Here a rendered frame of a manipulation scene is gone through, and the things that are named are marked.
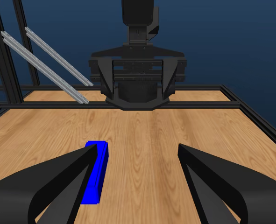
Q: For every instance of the blue hollow socket block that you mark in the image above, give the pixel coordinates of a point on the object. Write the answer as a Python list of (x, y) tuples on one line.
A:
[(102, 163)]

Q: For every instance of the silver aluminium rail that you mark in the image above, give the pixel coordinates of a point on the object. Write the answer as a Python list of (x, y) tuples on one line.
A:
[(58, 57), (44, 67)]

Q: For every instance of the black table frame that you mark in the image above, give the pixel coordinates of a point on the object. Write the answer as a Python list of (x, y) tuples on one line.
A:
[(198, 104)]

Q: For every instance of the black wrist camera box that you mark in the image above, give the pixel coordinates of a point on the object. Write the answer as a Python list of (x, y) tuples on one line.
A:
[(137, 11)]

